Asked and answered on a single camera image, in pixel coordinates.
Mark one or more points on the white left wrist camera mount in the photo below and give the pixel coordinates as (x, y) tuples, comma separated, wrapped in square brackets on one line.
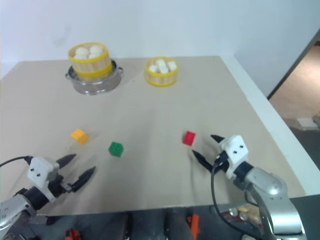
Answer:
[(41, 170)]

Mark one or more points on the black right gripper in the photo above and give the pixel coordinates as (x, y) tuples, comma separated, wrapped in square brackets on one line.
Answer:
[(221, 163)]

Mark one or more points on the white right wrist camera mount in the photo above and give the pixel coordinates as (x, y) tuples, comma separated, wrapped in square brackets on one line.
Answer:
[(235, 152)]

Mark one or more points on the green cube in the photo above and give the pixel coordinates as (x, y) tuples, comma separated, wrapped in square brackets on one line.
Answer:
[(115, 149)]

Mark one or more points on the white steamed bun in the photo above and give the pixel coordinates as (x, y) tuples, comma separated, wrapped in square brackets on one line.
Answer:
[(81, 52), (93, 56), (97, 49), (161, 62), (163, 69), (153, 68), (172, 65)]

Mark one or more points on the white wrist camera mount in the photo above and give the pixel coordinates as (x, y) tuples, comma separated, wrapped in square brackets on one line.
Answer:
[(235, 152), (41, 170)]

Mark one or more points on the white table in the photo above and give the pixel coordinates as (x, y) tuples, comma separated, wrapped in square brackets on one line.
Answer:
[(272, 120)]

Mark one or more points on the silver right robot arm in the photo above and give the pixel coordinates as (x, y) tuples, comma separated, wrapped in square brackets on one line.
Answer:
[(270, 185)]

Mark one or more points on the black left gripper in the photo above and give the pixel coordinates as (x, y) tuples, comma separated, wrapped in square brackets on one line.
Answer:
[(57, 186)]

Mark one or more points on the red cube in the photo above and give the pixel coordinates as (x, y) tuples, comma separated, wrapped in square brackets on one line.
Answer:
[(188, 138)]

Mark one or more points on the clear bag of items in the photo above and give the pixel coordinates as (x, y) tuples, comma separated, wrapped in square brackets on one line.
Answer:
[(241, 212)]

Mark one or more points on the metal steamer pot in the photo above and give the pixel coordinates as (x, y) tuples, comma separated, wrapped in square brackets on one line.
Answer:
[(97, 86)]

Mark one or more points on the tall yellow-rimmed bamboo steamer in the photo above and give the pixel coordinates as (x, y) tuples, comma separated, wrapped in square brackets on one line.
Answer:
[(90, 65)]

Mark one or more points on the white box on floor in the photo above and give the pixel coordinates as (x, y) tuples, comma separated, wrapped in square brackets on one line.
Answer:
[(305, 122)]

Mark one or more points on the yellow cube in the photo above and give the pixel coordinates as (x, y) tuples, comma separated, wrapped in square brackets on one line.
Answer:
[(80, 135)]

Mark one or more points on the short yellow-rimmed bamboo steamer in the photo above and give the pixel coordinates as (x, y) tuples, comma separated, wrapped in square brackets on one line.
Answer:
[(161, 77)]

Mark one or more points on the beige table cloth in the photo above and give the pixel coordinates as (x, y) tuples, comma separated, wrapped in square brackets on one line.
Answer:
[(155, 112)]

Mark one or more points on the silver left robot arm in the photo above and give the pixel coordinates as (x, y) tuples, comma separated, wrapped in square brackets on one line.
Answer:
[(12, 207)]

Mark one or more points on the orange plastic clamp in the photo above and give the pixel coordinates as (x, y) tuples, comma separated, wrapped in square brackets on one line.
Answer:
[(194, 223), (73, 234)]

